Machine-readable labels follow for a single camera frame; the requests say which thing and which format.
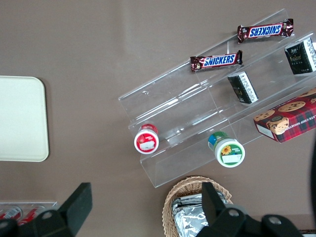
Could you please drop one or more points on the red cola bottle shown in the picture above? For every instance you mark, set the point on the red cola bottle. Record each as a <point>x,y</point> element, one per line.
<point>32,214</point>
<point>10,213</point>

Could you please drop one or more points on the light wicker basket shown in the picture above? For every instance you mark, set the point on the light wicker basket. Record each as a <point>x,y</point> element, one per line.
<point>177,190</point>

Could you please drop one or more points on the small black snack box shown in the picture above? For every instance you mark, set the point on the small black snack box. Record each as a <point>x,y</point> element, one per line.
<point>243,87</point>
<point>300,58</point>

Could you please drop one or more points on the cream plastic tray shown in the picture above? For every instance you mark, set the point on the cream plastic tray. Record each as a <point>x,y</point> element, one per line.
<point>22,118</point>

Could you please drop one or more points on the green lid snack cup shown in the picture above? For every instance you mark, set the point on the green lid snack cup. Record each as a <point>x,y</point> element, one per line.
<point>228,150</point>

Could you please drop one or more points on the brown Snickers bar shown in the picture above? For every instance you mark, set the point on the brown Snickers bar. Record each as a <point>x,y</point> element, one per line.
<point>265,30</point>
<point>217,60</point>

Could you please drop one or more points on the foil wrapped pack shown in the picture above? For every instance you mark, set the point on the foil wrapped pack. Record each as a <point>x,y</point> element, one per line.
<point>190,222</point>
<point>190,200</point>

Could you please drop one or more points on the red lid snack cup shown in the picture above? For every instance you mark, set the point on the red lid snack cup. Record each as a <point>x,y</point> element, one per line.
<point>146,140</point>

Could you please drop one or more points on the red tartan cookie box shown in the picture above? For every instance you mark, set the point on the red tartan cookie box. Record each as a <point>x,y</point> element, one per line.
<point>288,118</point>

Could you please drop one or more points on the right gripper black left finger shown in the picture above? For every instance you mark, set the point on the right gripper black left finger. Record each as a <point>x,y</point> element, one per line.
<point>76,205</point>

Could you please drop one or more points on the clear acrylic bottle rack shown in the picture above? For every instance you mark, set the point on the clear acrylic bottle rack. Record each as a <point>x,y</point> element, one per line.
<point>53,205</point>

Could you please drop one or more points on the clear acrylic tiered shelf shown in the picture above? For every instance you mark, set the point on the clear acrylic tiered shelf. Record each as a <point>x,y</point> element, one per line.
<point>177,111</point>

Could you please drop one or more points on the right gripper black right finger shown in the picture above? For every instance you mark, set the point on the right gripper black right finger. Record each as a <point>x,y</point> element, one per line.
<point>212,207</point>

